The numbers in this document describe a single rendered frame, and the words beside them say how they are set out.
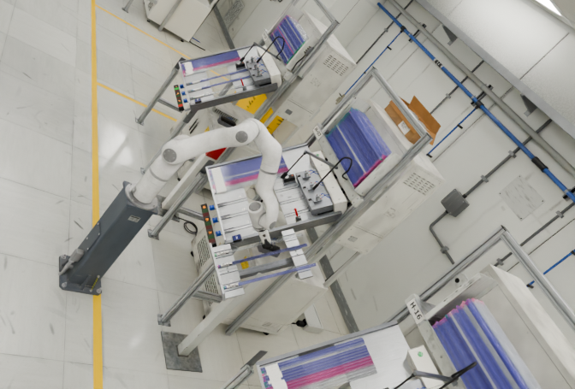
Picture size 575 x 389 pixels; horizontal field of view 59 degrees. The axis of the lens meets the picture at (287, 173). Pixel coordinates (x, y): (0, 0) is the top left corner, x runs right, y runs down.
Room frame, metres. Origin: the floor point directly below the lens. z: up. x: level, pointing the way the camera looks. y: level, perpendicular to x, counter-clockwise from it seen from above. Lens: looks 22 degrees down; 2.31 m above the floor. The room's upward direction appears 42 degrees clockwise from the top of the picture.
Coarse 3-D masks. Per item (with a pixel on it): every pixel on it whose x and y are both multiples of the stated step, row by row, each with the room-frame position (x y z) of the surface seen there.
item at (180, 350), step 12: (252, 276) 2.40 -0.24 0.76; (252, 288) 2.41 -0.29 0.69; (228, 300) 2.40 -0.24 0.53; (240, 300) 2.41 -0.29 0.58; (216, 312) 2.40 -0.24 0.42; (228, 312) 2.41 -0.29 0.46; (204, 324) 2.40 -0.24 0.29; (216, 324) 2.41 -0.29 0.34; (168, 336) 2.44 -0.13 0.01; (180, 336) 2.51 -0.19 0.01; (192, 336) 2.40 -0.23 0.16; (204, 336) 2.41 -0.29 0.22; (168, 348) 2.37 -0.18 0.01; (180, 348) 2.41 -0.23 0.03; (192, 348) 2.41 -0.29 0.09; (168, 360) 2.30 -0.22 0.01; (180, 360) 2.36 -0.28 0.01; (192, 360) 2.42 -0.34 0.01
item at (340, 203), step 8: (312, 152) 3.19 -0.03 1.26; (320, 152) 3.20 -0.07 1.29; (312, 160) 3.13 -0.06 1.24; (320, 168) 3.06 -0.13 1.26; (328, 168) 3.07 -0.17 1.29; (320, 176) 3.00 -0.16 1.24; (328, 176) 3.01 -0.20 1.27; (328, 184) 2.95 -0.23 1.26; (336, 184) 2.96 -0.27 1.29; (328, 192) 2.90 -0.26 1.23; (336, 192) 2.89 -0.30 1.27; (336, 200) 2.83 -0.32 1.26; (344, 200) 2.84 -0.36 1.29; (336, 208) 2.83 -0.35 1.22; (344, 208) 2.86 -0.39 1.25
